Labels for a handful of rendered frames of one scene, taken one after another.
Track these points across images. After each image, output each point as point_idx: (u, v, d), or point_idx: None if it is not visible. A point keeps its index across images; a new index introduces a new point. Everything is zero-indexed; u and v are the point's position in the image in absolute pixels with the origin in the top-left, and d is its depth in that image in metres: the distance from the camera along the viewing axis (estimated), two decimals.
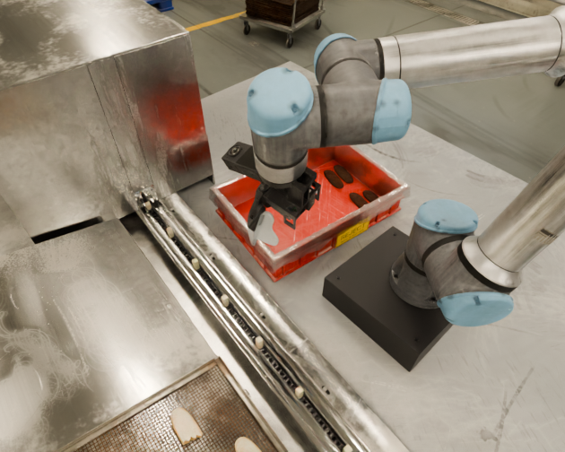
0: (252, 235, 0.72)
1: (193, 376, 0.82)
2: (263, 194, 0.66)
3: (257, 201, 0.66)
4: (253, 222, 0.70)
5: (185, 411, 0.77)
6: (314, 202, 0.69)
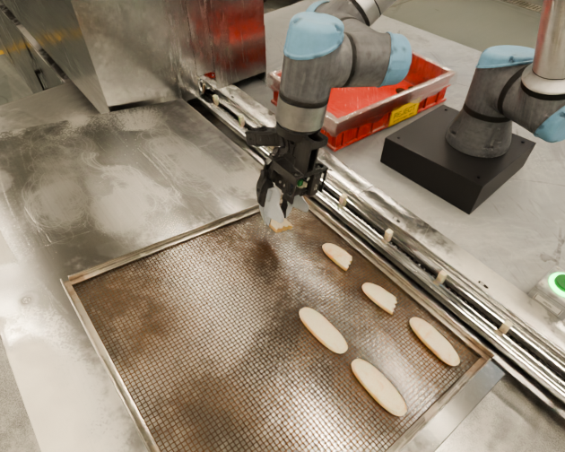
0: (263, 212, 0.74)
1: None
2: (272, 160, 0.68)
3: (263, 174, 0.69)
4: (262, 197, 0.72)
5: None
6: (317, 190, 0.70)
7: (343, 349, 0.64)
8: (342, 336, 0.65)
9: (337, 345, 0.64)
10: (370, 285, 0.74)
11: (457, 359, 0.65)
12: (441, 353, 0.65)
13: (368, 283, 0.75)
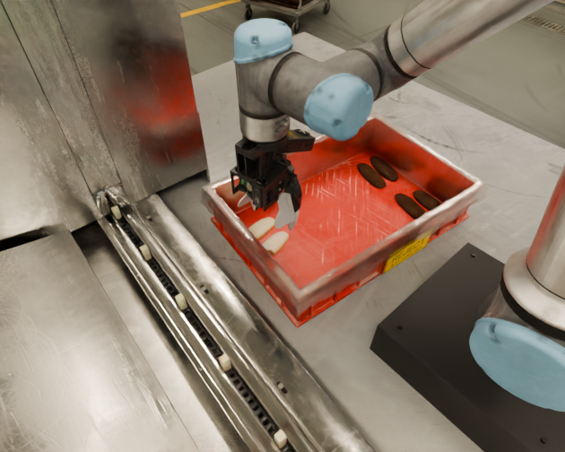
0: None
1: None
2: None
3: None
4: None
5: (273, 223, 0.88)
6: (260, 205, 0.67)
7: None
8: None
9: None
10: (283, 235, 0.85)
11: None
12: None
13: (285, 234, 0.86)
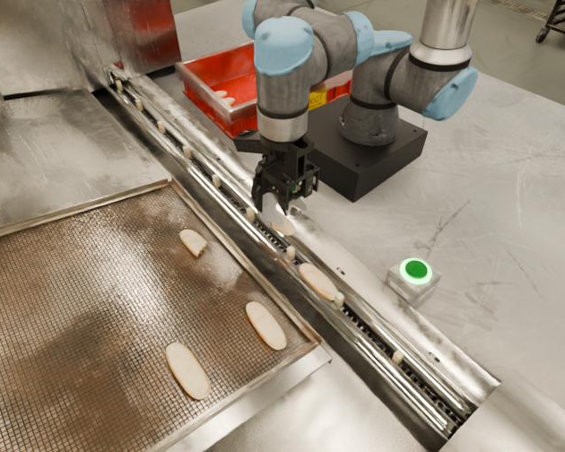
0: (261, 216, 0.75)
1: (146, 190, 0.88)
2: (262, 169, 0.67)
3: (255, 182, 0.69)
4: (258, 204, 0.72)
5: (224, 93, 1.29)
6: (312, 191, 0.69)
7: (291, 231, 0.77)
8: (291, 222, 0.78)
9: (286, 229, 0.77)
10: (230, 99, 1.26)
11: (283, 343, 0.65)
12: (267, 337, 0.65)
13: (232, 98, 1.27)
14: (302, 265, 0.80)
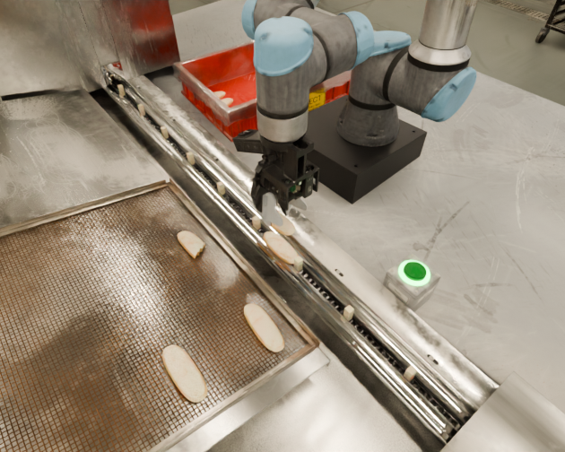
0: (261, 216, 0.75)
1: (143, 191, 0.88)
2: (262, 169, 0.67)
3: (255, 182, 0.69)
4: (258, 204, 0.72)
5: (222, 94, 1.28)
6: (311, 191, 0.69)
7: (291, 231, 0.77)
8: (291, 222, 0.78)
9: (286, 229, 0.77)
10: (230, 99, 1.26)
11: (281, 344, 0.64)
12: (265, 339, 0.64)
13: (230, 99, 1.26)
14: (265, 233, 0.86)
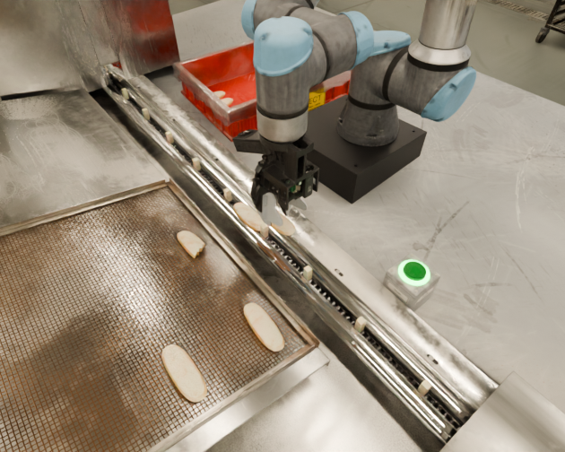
0: (261, 216, 0.75)
1: (143, 191, 0.88)
2: (262, 169, 0.67)
3: (255, 182, 0.69)
4: (258, 204, 0.72)
5: (222, 93, 1.28)
6: (311, 191, 0.69)
7: (291, 231, 0.77)
8: (291, 222, 0.78)
9: (286, 229, 0.77)
10: (229, 99, 1.26)
11: (281, 343, 0.64)
12: (265, 339, 0.64)
13: (230, 99, 1.26)
14: (236, 204, 0.92)
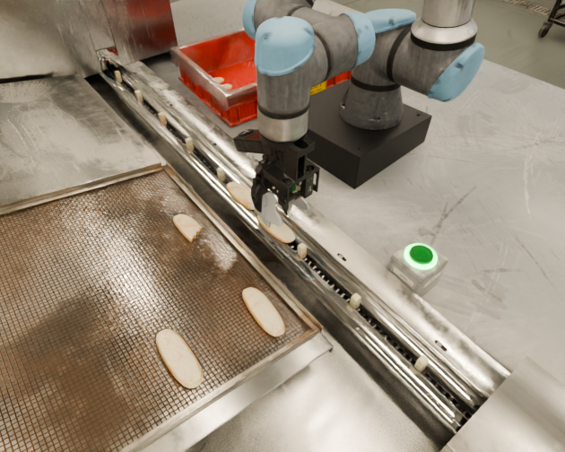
0: (260, 216, 0.74)
1: (138, 174, 0.85)
2: (263, 169, 0.67)
3: (255, 182, 0.69)
4: (257, 204, 0.72)
5: (221, 80, 1.25)
6: (312, 191, 0.69)
7: (291, 239, 0.79)
8: (291, 230, 0.80)
9: (286, 236, 0.79)
10: (228, 85, 1.23)
11: (282, 329, 0.61)
12: (265, 324, 0.61)
13: (230, 84, 1.23)
14: (229, 183, 0.90)
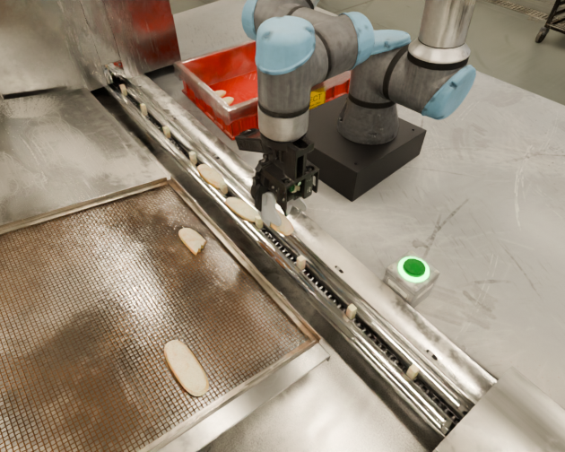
0: (261, 215, 0.75)
1: (145, 188, 0.89)
2: (262, 167, 0.67)
3: (255, 181, 0.69)
4: (257, 203, 0.72)
5: (223, 92, 1.29)
6: (311, 192, 0.69)
7: None
8: (256, 211, 0.90)
9: (252, 216, 0.89)
10: (230, 98, 1.26)
11: (291, 229, 0.77)
12: (277, 227, 0.77)
13: (231, 98, 1.27)
14: (200, 165, 1.01)
